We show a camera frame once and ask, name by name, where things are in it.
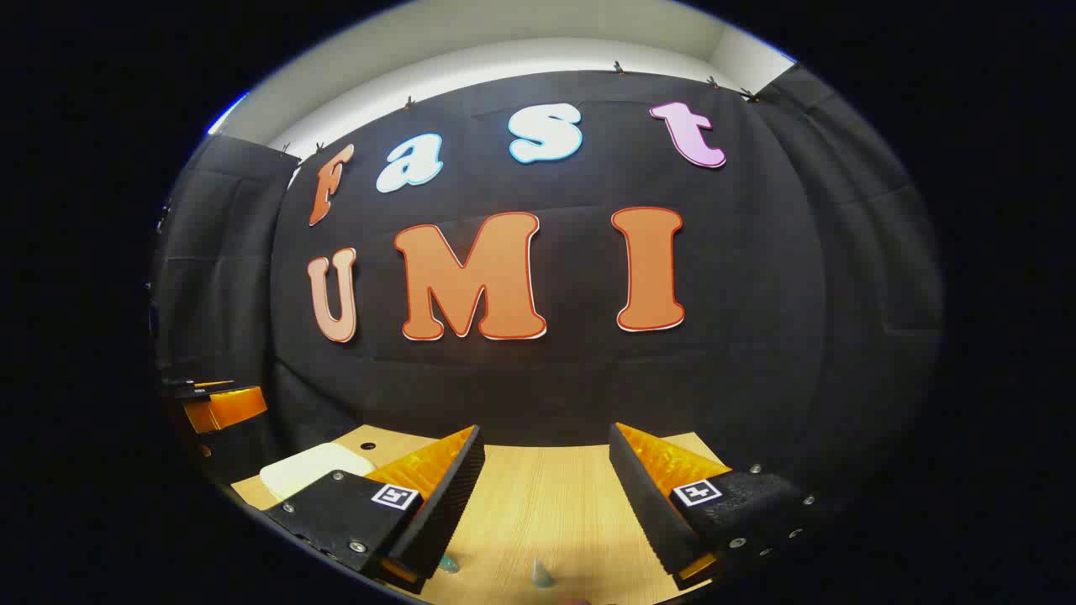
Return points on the blue skin care bottle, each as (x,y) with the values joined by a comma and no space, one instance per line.
(450,564)

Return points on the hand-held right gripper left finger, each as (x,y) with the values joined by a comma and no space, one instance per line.
(450,504)

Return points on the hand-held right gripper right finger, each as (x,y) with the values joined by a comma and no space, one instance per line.
(643,504)

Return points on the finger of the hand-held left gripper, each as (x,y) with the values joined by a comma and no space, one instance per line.
(235,407)
(197,386)

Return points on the cream suitcase with grey lining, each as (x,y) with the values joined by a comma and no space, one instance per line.
(307,470)

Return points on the white blue skin care tube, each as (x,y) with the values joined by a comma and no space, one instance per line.
(542,575)

